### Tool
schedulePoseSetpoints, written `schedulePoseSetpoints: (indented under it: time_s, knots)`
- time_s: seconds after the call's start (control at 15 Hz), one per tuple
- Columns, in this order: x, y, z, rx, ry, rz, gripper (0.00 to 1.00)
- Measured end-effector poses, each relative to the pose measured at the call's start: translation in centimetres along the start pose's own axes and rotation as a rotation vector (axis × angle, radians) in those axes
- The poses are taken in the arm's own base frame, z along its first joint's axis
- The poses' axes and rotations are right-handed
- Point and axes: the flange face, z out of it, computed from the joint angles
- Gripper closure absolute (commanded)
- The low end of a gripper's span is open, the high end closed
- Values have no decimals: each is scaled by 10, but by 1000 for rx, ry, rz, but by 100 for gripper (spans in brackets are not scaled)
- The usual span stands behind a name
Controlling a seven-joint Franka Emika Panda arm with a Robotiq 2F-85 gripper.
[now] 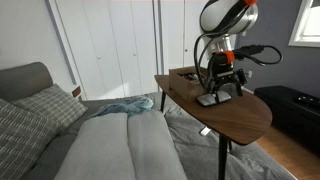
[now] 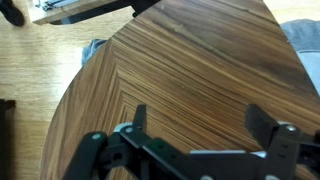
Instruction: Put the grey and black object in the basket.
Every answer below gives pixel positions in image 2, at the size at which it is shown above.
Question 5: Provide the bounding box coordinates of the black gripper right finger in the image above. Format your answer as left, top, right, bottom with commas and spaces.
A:
244, 104, 300, 157

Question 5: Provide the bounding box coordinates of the wooden board with rails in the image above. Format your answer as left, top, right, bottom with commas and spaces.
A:
26, 0, 132, 25

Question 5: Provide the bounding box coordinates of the dark furniture edge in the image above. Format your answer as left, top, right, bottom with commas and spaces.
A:
0, 99, 15, 180

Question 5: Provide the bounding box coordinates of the grey bedding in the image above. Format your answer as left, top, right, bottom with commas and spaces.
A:
281, 19, 320, 93

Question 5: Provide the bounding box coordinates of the walnut side table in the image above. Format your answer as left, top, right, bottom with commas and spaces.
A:
39, 0, 320, 180

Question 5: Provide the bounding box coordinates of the black shoe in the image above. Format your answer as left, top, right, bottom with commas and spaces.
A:
0, 0, 25, 27

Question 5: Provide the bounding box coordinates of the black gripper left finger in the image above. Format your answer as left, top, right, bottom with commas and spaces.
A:
114, 104, 147, 141

